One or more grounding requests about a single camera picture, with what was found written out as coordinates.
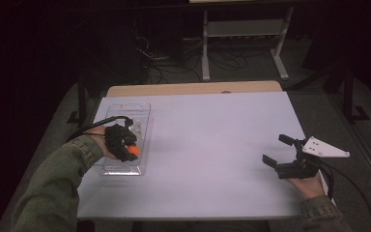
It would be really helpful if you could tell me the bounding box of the bundle of floor cables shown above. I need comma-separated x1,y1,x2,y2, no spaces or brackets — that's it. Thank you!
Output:
134,35,249,85

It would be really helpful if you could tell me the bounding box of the white metal rack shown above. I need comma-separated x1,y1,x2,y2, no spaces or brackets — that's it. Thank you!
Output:
201,6,296,81

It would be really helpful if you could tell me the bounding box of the white table cover sheet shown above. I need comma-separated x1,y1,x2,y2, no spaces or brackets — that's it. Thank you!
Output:
76,91,330,220

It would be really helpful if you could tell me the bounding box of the clear plastic tray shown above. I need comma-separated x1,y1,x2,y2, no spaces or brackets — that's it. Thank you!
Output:
100,101,155,177

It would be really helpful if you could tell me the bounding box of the hand-held gripper black cable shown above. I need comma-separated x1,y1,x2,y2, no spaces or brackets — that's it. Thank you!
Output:
317,159,371,232
66,115,130,143

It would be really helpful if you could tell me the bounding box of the right hand-held gripper black cable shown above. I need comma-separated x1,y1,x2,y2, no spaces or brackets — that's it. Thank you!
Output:
317,159,371,232

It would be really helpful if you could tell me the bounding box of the person's right hand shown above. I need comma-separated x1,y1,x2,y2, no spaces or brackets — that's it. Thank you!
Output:
285,172,327,200

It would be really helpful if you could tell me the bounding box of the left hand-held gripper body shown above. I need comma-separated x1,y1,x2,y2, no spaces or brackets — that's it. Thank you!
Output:
104,117,134,160

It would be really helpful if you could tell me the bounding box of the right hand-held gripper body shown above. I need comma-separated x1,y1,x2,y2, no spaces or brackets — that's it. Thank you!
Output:
274,135,351,180

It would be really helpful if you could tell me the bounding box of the black metal stand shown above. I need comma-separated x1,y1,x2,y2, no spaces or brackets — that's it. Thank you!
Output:
67,73,93,129
323,59,371,124

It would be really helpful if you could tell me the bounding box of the person's left hand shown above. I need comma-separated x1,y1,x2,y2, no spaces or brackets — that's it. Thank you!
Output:
88,125,118,160

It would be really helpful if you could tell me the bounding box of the left hand-held gripper black cable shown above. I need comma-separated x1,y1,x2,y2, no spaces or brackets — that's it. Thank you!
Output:
66,115,130,143

